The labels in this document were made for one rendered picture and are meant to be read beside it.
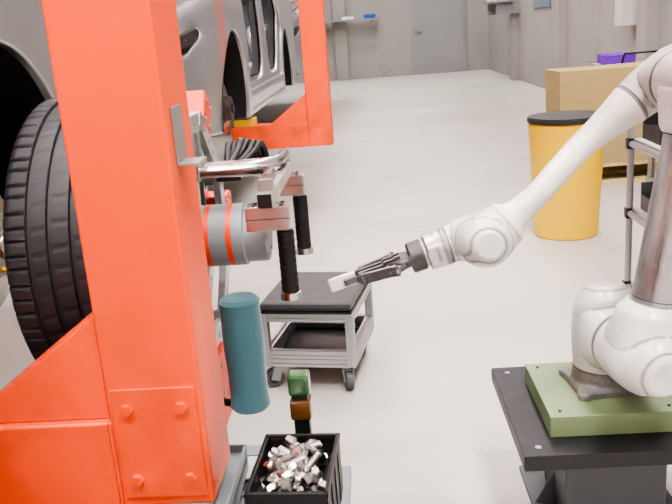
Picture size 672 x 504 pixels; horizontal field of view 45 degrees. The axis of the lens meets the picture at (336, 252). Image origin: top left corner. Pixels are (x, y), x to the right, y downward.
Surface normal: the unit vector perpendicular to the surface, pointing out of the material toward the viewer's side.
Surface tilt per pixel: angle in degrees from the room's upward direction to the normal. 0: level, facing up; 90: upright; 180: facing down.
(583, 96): 90
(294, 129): 90
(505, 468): 0
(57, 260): 81
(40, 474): 90
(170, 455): 90
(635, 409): 0
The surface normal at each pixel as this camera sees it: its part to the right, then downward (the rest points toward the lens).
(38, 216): -0.07, -0.13
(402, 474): -0.07, -0.96
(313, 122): -0.04, 0.27
